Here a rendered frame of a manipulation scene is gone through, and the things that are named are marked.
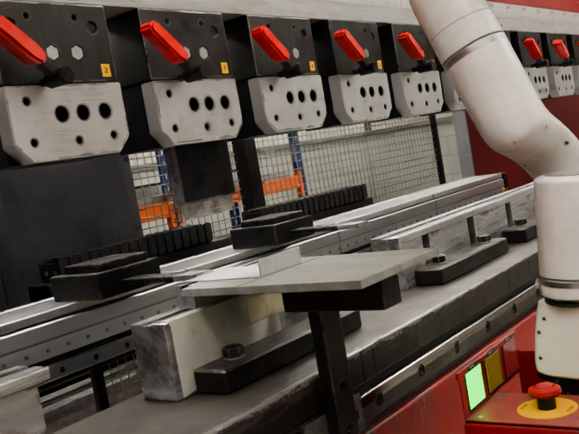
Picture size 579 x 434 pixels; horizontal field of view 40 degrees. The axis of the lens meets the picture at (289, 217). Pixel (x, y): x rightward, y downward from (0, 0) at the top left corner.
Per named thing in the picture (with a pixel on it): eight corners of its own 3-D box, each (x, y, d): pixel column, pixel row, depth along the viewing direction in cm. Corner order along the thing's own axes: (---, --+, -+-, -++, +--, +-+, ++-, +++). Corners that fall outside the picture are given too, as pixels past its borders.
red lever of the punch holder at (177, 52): (157, 15, 90) (211, 70, 96) (133, 23, 92) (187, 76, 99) (152, 27, 89) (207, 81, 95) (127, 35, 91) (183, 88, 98)
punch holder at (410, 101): (407, 115, 141) (393, 22, 140) (367, 123, 147) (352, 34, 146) (445, 110, 153) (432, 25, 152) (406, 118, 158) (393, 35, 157)
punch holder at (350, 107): (346, 123, 126) (329, 18, 125) (304, 132, 131) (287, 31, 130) (394, 117, 138) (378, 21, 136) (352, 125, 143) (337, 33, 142)
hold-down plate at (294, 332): (228, 395, 93) (224, 370, 93) (196, 393, 96) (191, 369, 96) (363, 326, 117) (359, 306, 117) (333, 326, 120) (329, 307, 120)
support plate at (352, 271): (362, 289, 82) (360, 280, 82) (182, 297, 98) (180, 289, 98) (439, 255, 96) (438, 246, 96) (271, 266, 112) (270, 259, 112)
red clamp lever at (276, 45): (266, 21, 105) (308, 67, 112) (243, 27, 108) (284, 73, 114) (263, 31, 105) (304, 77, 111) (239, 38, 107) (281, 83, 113)
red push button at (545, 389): (559, 419, 95) (554, 390, 95) (526, 418, 97) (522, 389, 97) (569, 408, 98) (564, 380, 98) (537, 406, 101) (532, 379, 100)
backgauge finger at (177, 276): (176, 297, 103) (169, 259, 102) (53, 302, 118) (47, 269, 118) (236, 276, 112) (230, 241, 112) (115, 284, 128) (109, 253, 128)
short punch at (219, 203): (187, 220, 101) (174, 146, 100) (177, 222, 102) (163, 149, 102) (239, 208, 109) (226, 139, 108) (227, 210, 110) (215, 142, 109)
